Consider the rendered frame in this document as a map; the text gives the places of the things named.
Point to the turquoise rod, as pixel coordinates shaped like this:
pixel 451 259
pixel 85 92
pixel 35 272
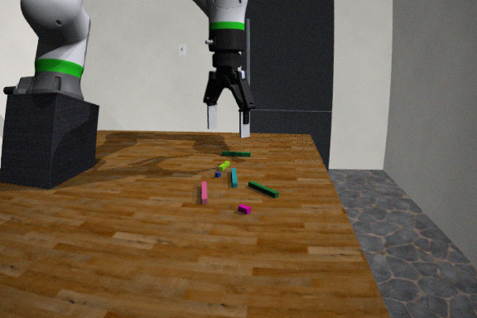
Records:
pixel 234 177

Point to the pink rod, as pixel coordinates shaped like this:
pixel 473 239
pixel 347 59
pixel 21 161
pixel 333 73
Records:
pixel 204 192

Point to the lime green rod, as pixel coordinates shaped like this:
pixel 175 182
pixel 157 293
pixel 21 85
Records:
pixel 224 165

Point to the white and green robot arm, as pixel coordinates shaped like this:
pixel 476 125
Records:
pixel 63 30

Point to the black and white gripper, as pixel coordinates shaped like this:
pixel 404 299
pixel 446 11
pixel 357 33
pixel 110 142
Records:
pixel 239 87

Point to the short magenta rod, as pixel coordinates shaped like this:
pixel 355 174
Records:
pixel 244 209

